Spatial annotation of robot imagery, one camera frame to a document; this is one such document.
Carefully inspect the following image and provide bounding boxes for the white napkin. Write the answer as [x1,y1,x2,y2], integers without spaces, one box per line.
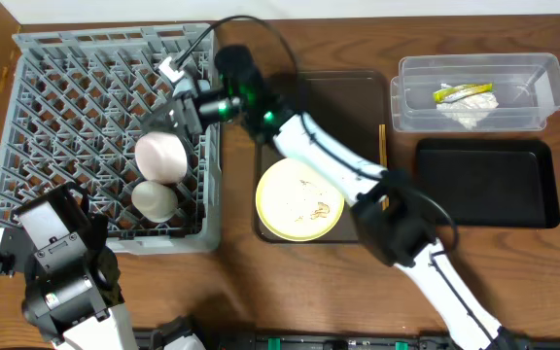
[437,92,499,130]

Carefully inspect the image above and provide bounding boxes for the white cup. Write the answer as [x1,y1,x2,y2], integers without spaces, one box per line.
[131,181,178,223]

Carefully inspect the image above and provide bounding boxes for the grey dishwasher rack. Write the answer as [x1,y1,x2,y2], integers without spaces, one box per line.
[0,23,222,255]

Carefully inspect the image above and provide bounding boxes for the brown serving tray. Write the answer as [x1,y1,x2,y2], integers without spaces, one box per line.
[253,70,389,245]

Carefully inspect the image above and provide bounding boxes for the clear plastic bin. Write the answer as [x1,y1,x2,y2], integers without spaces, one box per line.
[391,53,560,132]

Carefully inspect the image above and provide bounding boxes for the black tray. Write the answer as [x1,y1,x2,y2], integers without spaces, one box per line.
[415,138,560,228]

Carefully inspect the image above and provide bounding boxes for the green yellow snack wrapper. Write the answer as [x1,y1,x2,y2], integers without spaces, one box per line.
[433,83,493,104]

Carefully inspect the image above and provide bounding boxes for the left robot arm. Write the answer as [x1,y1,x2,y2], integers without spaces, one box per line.
[0,183,137,350]

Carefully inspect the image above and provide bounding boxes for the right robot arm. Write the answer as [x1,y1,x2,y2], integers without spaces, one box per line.
[143,45,515,349]

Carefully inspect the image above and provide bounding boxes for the pink bowl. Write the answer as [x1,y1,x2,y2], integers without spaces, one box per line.
[134,131,189,184]

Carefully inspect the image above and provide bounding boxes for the yellow plate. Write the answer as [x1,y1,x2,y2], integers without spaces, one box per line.
[255,158,345,242]

